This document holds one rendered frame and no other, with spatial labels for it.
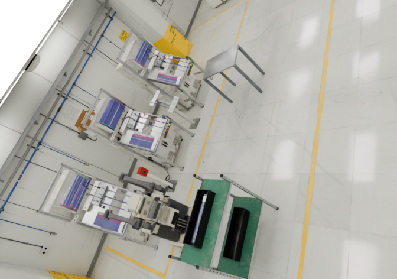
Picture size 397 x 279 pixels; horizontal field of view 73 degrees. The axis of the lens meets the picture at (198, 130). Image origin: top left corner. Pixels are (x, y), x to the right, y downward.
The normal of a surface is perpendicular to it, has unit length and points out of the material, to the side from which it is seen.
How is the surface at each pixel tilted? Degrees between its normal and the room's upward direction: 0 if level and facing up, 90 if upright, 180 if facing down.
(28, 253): 90
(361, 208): 0
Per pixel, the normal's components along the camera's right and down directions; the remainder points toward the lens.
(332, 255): -0.69, -0.47
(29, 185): 0.67, -0.12
